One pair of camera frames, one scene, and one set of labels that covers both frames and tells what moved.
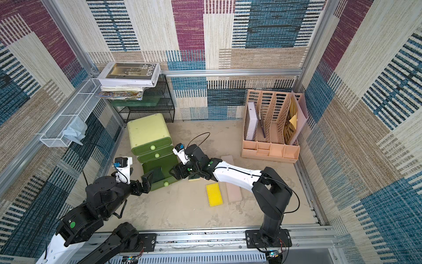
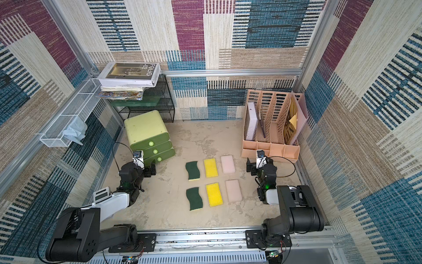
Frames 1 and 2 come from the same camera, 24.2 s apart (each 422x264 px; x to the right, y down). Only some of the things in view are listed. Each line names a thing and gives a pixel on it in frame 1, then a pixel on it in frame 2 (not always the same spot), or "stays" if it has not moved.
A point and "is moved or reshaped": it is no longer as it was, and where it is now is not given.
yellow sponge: [214, 194] stays
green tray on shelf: [149, 101] stays
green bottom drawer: [167, 164] -> [159, 157]
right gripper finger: [179, 171] -> [251, 167]
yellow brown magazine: [291, 122] stays
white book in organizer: [253, 119] stays
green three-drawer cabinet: [151, 142] is moved or reshaped
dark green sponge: [157, 175] -> [195, 200]
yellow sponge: [193, 177] is moved or reshaped
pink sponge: [233, 192] stays
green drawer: [156, 154] is moved or reshaped
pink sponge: [228, 158] stays
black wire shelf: [157, 99] stays
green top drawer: [151, 146] is moved or reshaped
